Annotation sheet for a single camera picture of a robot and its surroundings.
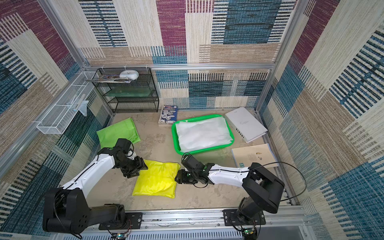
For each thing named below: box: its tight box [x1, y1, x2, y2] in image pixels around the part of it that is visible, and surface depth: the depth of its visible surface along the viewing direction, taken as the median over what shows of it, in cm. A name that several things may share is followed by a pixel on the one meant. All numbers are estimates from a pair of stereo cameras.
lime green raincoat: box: [96, 117, 141, 149], surface depth 107 cm
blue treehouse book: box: [159, 105, 178, 125], surface depth 117 cm
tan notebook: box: [230, 143, 279, 168], surface depth 98 cm
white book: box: [225, 107, 268, 143], surface depth 110 cm
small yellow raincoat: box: [132, 159, 181, 199], surface depth 85 cm
